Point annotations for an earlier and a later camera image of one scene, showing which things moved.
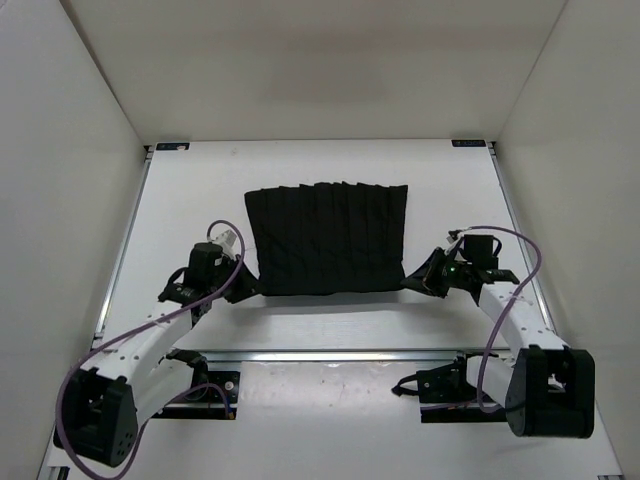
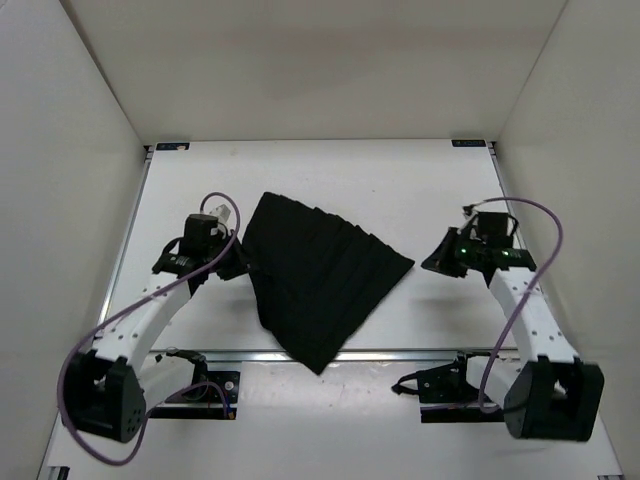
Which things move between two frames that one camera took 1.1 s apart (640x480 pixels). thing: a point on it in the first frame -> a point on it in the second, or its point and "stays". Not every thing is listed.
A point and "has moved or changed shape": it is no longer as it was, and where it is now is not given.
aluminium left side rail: (99, 330) stays
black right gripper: (425, 279) -> (439, 260)
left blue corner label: (172, 146) stays
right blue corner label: (468, 143) stays
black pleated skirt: (328, 238) has moved or changed shape
